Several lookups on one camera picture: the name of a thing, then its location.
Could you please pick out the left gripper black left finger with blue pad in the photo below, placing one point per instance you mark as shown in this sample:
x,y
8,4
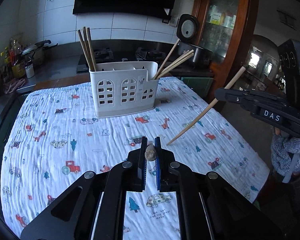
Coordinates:
x,y
93,207

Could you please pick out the gloved hand knit grey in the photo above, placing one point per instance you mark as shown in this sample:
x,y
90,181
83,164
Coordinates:
x,y
285,153

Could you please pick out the steel pressure cooker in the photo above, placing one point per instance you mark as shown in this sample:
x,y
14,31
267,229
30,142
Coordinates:
x,y
35,52

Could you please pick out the green cap bottle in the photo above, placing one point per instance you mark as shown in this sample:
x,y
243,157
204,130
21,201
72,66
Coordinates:
x,y
7,59

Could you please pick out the pink rag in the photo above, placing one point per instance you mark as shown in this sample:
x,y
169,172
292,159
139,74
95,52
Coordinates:
x,y
13,85

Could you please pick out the black gas stove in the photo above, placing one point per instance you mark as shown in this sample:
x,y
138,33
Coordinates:
x,y
107,55

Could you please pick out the cooking oil bottle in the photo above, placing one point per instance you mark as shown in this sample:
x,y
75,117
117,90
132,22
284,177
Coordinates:
x,y
17,60

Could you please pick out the wooden glass cabinet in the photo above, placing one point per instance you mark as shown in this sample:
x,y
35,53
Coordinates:
x,y
225,28

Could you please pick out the white patterned cloth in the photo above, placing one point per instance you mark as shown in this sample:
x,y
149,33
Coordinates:
x,y
57,137

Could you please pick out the white plastic utensil holder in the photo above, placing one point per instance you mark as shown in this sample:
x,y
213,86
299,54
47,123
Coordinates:
x,y
123,88

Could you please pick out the white seasoning jar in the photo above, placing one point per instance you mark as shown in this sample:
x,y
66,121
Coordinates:
x,y
29,69

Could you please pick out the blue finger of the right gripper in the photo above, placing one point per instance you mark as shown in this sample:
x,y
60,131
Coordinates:
x,y
252,101

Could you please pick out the dark brown wooden chopstick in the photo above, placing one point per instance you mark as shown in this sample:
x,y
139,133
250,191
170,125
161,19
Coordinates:
x,y
91,50
88,55
80,34

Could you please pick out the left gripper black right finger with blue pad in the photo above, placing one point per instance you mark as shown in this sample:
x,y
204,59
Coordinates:
x,y
208,206

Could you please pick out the black rice cooker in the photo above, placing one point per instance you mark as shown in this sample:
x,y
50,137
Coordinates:
x,y
187,30

